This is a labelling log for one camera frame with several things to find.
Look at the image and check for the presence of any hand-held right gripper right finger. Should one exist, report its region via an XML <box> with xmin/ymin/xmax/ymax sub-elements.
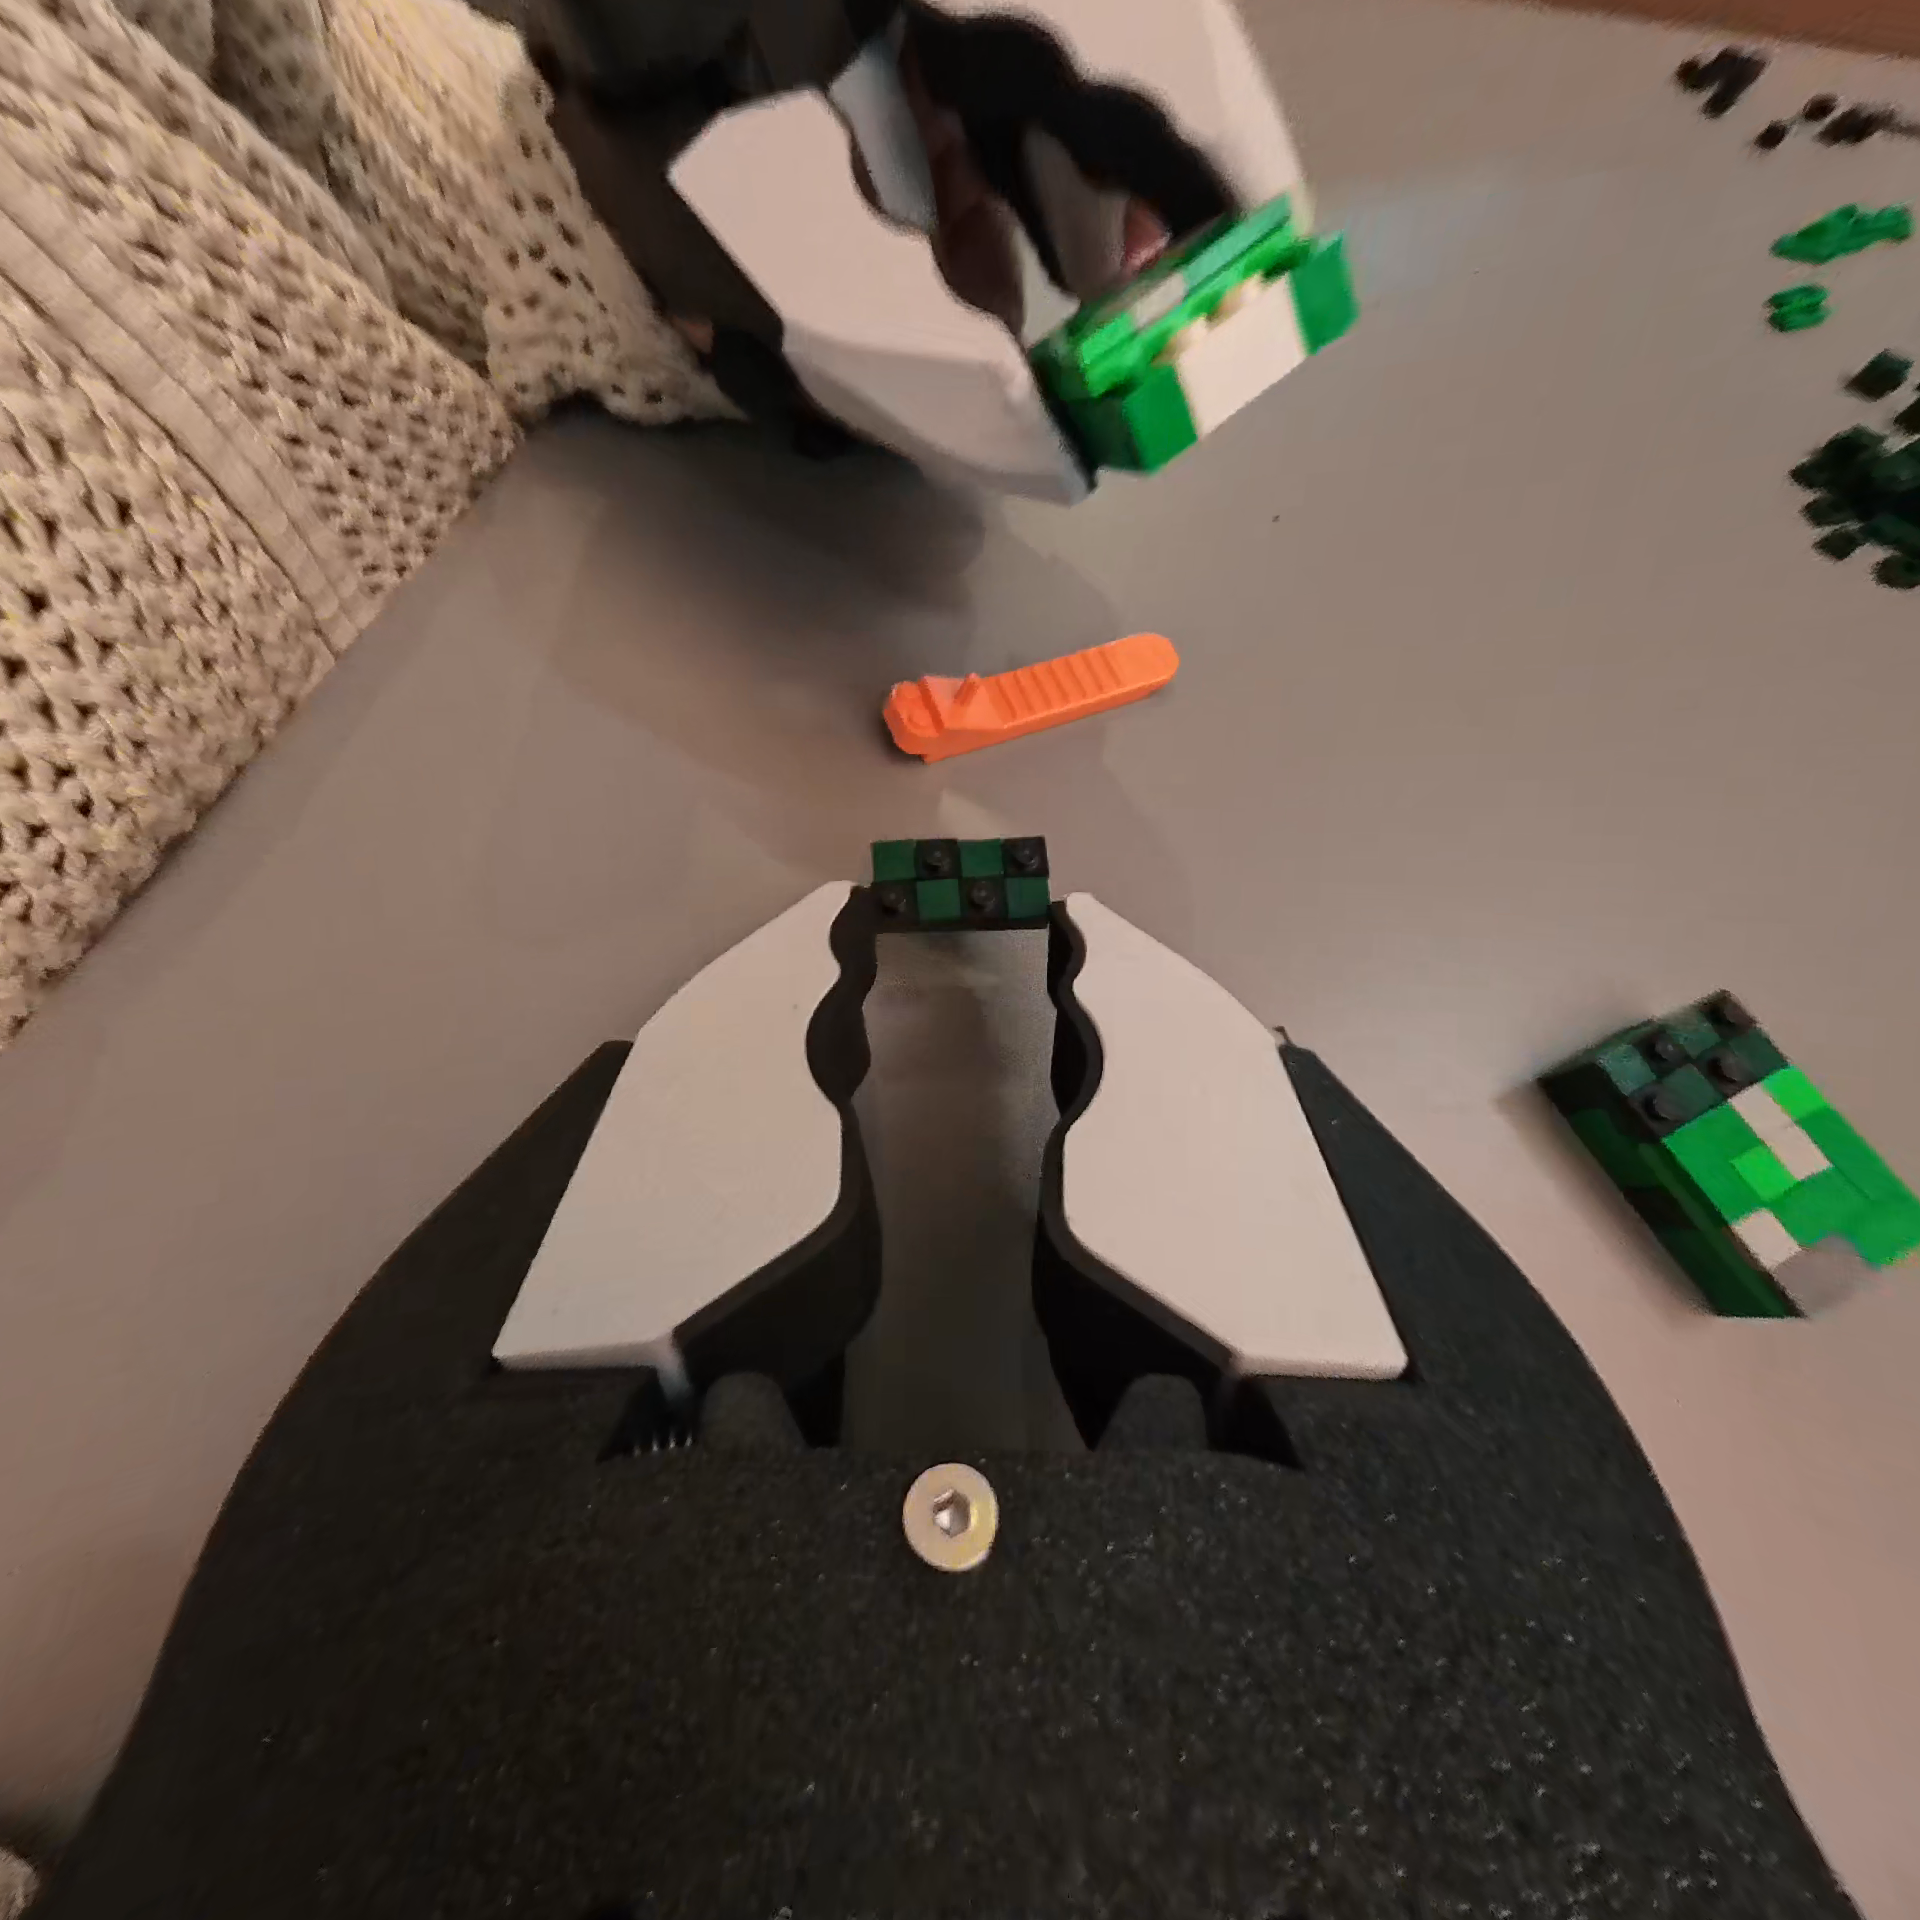
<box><xmin>1030</xmin><ymin>897</ymin><xmax>1414</xmax><ymax>1454</ymax></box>

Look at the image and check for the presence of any row of small black pieces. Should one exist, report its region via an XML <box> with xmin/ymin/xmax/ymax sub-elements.
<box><xmin>1670</xmin><ymin>47</ymin><xmax>1920</xmax><ymax>153</ymax></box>

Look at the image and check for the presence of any green white lego assembly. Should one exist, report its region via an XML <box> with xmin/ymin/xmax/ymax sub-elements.
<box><xmin>1026</xmin><ymin>195</ymin><xmax>1363</xmax><ymax>483</ymax></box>

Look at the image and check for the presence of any green cube lego model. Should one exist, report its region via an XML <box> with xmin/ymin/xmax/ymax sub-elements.
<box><xmin>1535</xmin><ymin>990</ymin><xmax>1920</xmax><ymax>1321</ymax></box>

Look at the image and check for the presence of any orange brick separator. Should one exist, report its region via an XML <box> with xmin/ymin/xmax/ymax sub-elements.
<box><xmin>882</xmin><ymin>634</ymin><xmax>1182</xmax><ymax>763</ymax></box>

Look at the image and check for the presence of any person's left forearm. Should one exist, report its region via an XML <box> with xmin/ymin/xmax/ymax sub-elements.
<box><xmin>323</xmin><ymin>0</ymin><xmax>737</xmax><ymax>430</ymax></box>

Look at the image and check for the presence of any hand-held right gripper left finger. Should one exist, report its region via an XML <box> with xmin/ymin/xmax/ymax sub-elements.
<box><xmin>489</xmin><ymin>882</ymin><xmax>882</xmax><ymax>1449</ymax></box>

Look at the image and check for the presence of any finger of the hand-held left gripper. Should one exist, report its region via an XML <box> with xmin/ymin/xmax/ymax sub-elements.
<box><xmin>668</xmin><ymin>82</ymin><xmax>1099</xmax><ymax>505</ymax></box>
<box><xmin>897</xmin><ymin>0</ymin><xmax>1309</xmax><ymax>296</ymax></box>

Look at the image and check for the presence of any dark green lego plate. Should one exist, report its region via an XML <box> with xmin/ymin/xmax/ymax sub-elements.
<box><xmin>870</xmin><ymin>838</ymin><xmax>1057</xmax><ymax>935</ymax></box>

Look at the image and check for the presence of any pile of dark green bricks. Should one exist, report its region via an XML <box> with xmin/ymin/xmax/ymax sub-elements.
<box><xmin>1788</xmin><ymin>353</ymin><xmax>1920</xmax><ymax>594</ymax></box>

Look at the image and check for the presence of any pile of bright green bricks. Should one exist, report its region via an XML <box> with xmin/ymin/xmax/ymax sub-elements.
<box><xmin>1762</xmin><ymin>201</ymin><xmax>1920</xmax><ymax>337</ymax></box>

